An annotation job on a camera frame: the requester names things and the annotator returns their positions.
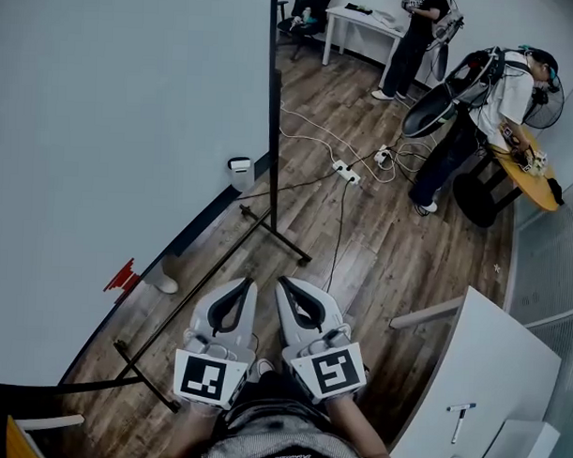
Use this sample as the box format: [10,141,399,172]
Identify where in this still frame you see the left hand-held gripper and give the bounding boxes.
[171,274,263,411]

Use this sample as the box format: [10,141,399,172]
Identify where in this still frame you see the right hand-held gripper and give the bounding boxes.
[270,275,374,407]

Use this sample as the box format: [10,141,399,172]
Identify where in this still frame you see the person's left forearm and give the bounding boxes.
[188,399,230,438]

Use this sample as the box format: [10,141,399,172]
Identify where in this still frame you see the person's right forearm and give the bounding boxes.
[324,392,397,458]

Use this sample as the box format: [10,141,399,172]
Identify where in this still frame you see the whiteboard with black stand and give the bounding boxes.
[0,0,322,418]

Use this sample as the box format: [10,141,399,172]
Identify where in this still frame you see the person's black trouser legs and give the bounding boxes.
[233,369,320,413]

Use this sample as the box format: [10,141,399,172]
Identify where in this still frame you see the red sticker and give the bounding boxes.
[102,256,142,295]

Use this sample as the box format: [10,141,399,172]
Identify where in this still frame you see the long white power strip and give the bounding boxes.
[331,159,363,187]

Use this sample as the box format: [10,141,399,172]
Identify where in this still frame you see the white desk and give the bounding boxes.
[384,282,566,458]

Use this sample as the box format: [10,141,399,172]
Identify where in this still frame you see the black hard-shell backpack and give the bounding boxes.
[400,44,509,143]

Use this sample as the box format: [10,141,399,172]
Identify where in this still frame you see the yellow round table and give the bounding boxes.
[450,125,568,233]

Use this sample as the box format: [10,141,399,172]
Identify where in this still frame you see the black pouch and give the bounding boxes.
[546,177,567,206]

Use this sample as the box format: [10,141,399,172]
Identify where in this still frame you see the black office chair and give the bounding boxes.
[276,0,336,62]

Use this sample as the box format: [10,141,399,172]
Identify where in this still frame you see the white rounded item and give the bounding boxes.
[371,8,401,29]

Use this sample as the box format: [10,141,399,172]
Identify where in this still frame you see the black floor fan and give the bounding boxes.
[522,71,568,131]

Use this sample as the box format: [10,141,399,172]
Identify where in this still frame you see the grey hard-shell backpack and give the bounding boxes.
[430,0,466,84]

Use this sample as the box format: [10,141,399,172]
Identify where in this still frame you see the black cable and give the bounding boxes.
[324,180,354,295]

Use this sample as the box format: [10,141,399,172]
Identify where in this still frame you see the short white cable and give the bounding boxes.
[277,127,342,165]

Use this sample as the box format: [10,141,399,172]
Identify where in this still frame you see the long white cable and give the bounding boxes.
[277,105,385,159]

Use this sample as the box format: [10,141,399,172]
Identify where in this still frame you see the yellow table with white frame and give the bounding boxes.
[4,411,87,458]

